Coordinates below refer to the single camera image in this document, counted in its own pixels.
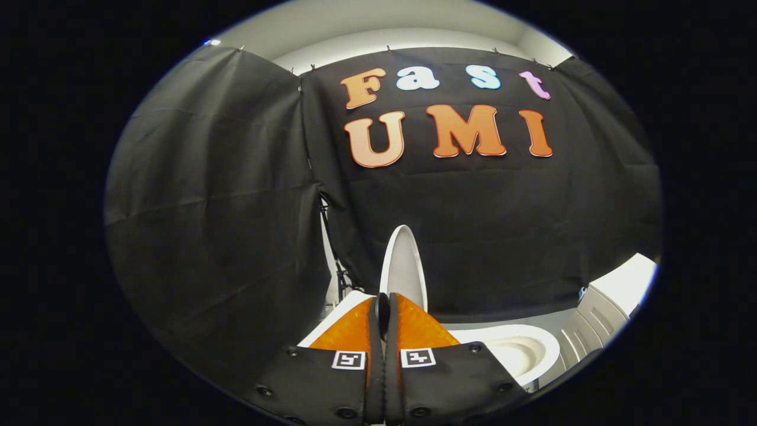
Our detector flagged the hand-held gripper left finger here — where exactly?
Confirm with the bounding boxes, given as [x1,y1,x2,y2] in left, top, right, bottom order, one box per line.
[248,293,386,426]

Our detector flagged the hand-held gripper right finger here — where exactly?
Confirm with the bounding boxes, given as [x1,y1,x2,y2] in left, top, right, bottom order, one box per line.
[384,292,529,426]

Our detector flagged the white toilet lid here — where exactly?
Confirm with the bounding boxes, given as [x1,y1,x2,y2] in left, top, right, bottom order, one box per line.
[378,224,428,315]

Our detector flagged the white toilet tank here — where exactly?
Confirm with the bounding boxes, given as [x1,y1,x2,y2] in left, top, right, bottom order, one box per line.
[297,289,375,348]

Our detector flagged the white toilet bowl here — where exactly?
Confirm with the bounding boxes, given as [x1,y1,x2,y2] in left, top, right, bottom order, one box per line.
[487,338,540,383]

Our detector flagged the black backdrop cloth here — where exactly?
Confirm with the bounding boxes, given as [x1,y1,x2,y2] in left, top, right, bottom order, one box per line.
[105,44,663,398]

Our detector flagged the white drawer cabinet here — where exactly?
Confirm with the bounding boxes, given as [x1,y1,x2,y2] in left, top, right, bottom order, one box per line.
[555,253,658,386]

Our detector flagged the black thin cable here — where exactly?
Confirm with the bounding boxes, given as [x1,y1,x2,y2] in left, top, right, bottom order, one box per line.
[318,194,363,292]

